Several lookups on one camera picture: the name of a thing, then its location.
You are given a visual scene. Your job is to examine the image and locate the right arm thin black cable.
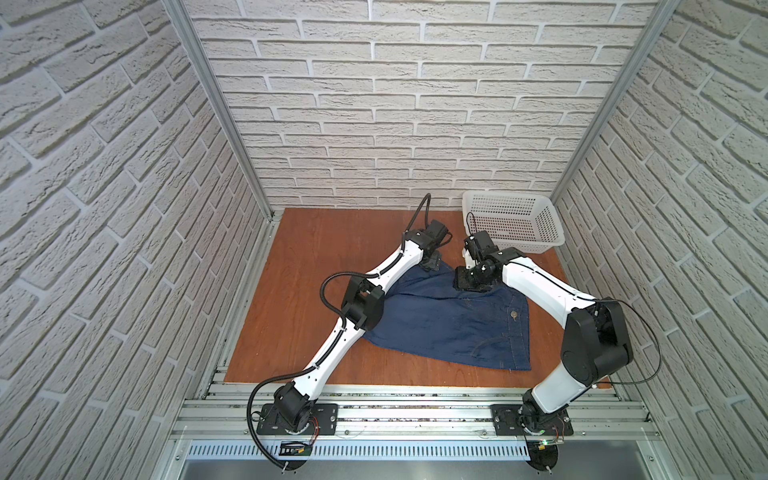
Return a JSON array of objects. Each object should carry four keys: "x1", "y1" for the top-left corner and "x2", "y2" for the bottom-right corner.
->
[{"x1": 599, "y1": 298, "x2": 662, "y2": 388}]

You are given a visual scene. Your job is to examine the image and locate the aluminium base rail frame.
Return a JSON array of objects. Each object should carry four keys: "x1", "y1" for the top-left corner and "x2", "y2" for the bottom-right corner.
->
[{"x1": 151, "y1": 373, "x2": 681, "y2": 479}]

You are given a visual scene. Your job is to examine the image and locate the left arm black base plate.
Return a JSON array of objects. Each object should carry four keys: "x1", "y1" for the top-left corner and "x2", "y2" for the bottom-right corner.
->
[{"x1": 256, "y1": 403, "x2": 340, "y2": 437}]

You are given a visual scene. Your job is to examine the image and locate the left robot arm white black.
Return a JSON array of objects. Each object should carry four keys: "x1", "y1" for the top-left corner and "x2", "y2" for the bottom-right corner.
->
[{"x1": 273, "y1": 220, "x2": 452, "y2": 432}]

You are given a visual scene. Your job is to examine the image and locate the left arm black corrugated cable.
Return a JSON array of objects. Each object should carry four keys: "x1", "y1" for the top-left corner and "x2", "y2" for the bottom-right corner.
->
[{"x1": 245, "y1": 193, "x2": 433, "y2": 472}]

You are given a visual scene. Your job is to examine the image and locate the right aluminium corner post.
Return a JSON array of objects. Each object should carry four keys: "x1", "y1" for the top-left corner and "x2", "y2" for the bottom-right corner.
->
[{"x1": 549, "y1": 0, "x2": 681, "y2": 205}]

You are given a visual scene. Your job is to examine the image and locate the white plastic laundry basket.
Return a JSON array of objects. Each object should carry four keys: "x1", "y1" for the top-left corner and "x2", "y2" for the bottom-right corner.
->
[{"x1": 462, "y1": 191, "x2": 565, "y2": 254}]

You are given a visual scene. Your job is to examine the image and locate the aluminium corner post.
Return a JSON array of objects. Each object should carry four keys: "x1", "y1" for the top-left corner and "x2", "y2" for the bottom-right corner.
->
[
  {"x1": 549, "y1": 0, "x2": 681, "y2": 205},
  {"x1": 164, "y1": 0, "x2": 279, "y2": 222}
]

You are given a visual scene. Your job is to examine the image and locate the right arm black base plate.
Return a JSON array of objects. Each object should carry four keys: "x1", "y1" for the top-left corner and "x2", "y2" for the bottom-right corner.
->
[{"x1": 490, "y1": 403, "x2": 574, "y2": 438}]

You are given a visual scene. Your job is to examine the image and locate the left aluminium corner post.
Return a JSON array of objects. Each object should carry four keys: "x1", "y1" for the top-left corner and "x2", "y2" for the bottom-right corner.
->
[{"x1": 164, "y1": 0, "x2": 279, "y2": 222}]

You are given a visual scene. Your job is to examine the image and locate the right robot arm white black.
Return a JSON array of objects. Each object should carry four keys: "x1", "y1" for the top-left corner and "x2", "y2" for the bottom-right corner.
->
[{"x1": 454, "y1": 231, "x2": 634, "y2": 435}]

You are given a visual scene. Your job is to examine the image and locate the blue denim trousers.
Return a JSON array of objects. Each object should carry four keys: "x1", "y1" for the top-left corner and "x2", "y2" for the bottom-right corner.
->
[{"x1": 364, "y1": 263, "x2": 531, "y2": 371}]

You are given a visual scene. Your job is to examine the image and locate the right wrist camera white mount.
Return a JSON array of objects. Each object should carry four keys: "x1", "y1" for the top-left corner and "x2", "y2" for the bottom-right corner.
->
[{"x1": 462, "y1": 248, "x2": 477, "y2": 269}]

